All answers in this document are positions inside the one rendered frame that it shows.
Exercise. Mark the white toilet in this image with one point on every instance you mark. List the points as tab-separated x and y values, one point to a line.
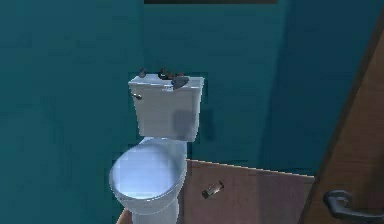
156	166

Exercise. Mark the dark grey flat stone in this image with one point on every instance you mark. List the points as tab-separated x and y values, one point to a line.
180	82

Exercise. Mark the dark brown small lump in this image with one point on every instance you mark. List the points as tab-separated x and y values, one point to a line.
164	74

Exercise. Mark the small grey lump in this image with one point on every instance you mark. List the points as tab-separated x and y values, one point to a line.
143	72

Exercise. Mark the small brown cylinder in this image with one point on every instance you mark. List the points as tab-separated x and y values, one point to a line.
212	190

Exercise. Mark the brown wooden room door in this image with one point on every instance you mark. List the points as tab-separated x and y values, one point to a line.
360	140

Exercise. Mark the dark framed wall picture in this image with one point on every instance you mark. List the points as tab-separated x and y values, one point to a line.
210	1

